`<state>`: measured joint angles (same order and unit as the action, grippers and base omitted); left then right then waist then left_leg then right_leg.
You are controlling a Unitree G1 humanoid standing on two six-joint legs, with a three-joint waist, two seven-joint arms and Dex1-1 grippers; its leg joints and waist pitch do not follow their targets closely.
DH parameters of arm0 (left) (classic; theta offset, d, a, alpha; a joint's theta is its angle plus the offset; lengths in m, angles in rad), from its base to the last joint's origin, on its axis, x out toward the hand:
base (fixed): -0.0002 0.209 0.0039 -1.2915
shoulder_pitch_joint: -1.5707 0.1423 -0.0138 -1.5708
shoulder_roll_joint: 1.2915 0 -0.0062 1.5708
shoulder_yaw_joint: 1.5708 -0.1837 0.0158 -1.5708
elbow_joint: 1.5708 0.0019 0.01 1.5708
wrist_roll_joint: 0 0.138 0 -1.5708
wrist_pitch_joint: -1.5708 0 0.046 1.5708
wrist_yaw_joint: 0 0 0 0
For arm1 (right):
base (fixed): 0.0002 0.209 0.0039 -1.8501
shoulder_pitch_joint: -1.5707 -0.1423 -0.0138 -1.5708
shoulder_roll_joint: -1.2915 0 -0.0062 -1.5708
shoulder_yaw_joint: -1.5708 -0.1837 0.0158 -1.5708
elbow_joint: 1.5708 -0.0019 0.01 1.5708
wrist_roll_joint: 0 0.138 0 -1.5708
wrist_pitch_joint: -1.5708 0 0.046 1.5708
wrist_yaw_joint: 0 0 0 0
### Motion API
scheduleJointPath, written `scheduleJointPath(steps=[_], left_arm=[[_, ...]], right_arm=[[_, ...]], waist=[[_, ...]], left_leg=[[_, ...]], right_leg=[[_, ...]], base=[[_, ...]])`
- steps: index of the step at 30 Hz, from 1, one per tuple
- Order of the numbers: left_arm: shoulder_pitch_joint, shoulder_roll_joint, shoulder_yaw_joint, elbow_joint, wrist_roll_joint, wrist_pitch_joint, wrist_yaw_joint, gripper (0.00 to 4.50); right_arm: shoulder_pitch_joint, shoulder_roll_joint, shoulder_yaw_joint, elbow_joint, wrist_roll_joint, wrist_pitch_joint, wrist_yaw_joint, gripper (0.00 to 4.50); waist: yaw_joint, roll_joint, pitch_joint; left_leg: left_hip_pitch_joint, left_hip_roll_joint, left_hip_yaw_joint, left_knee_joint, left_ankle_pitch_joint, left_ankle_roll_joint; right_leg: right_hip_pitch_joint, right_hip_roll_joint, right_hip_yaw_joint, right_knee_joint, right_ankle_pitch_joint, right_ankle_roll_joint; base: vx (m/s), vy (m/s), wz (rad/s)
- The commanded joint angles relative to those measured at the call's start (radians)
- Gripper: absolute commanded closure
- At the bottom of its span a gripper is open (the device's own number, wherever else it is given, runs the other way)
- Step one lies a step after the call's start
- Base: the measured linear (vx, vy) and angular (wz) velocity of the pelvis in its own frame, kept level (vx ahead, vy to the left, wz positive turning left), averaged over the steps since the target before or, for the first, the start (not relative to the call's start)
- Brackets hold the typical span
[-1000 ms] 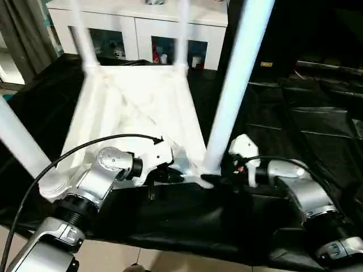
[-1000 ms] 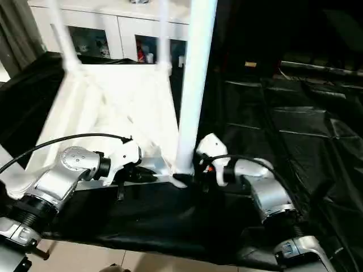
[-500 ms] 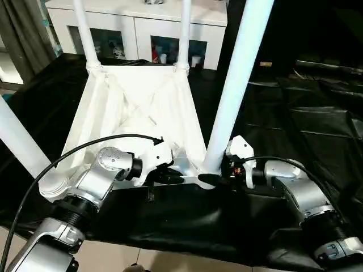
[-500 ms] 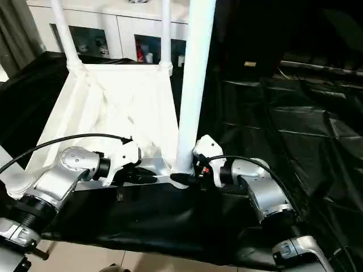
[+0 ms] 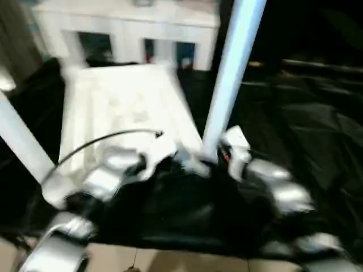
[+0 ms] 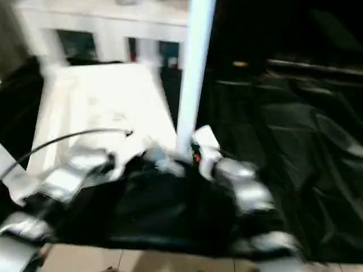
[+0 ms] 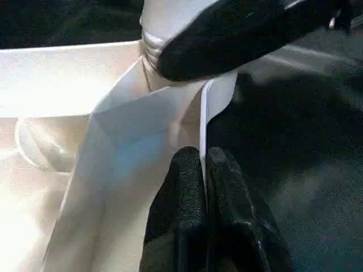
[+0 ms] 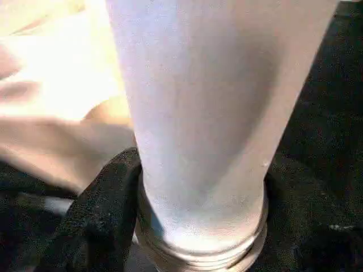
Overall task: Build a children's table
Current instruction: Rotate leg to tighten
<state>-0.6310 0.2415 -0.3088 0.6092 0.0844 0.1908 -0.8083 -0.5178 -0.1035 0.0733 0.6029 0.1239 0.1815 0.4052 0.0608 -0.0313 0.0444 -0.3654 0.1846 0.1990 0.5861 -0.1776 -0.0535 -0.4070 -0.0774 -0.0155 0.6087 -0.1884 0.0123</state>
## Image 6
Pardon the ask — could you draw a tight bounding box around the white plastic table top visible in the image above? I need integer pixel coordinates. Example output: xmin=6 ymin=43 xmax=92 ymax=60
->
xmin=25 ymin=61 xmax=185 ymax=177

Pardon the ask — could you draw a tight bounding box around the white plastic table leg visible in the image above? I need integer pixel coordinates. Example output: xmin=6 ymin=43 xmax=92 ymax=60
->
xmin=137 ymin=0 xmax=163 ymax=78
xmin=16 ymin=0 xmax=69 ymax=78
xmin=0 ymin=144 xmax=32 ymax=208
xmin=175 ymin=0 xmax=217 ymax=160

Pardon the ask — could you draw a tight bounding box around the black work mat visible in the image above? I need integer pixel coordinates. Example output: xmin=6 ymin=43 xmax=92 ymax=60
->
xmin=0 ymin=55 xmax=363 ymax=263

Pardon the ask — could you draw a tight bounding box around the red white bottle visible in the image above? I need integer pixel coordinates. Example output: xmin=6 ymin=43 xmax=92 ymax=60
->
xmin=128 ymin=38 xmax=137 ymax=62

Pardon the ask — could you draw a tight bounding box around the white glass door cabinet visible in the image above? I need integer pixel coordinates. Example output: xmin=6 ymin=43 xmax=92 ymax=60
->
xmin=16 ymin=0 xmax=191 ymax=68

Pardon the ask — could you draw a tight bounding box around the grey curtain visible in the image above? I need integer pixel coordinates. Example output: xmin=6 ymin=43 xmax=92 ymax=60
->
xmin=0 ymin=0 xmax=32 ymax=80

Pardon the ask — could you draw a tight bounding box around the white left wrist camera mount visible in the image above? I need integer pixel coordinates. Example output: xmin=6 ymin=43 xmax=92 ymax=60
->
xmin=110 ymin=133 xmax=154 ymax=180

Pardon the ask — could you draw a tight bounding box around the black left wrist camera cable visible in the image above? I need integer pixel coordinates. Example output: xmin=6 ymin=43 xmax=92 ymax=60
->
xmin=0 ymin=127 xmax=134 ymax=182

